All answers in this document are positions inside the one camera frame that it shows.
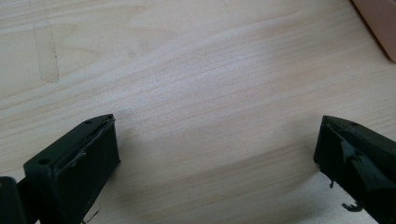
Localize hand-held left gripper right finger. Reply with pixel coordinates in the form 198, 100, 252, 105
313, 115, 396, 224

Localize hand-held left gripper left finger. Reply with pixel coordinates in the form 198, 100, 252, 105
17, 113, 121, 224

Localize pink box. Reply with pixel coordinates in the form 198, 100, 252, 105
350, 0, 396, 63

